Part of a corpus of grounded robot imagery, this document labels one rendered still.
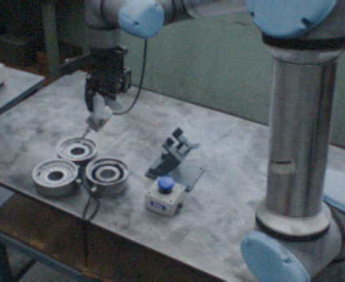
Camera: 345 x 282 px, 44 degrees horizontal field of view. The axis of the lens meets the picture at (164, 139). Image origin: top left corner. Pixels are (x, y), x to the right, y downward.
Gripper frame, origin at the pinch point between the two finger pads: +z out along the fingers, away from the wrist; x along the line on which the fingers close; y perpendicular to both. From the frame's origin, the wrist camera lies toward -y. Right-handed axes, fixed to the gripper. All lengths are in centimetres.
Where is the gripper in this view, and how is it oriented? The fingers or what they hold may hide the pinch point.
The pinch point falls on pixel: (98, 117)
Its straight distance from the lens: 107.0
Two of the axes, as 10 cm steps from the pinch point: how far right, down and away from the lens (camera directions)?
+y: 9.0, 2.9, -3.3
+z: -0.6, 8.2, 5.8
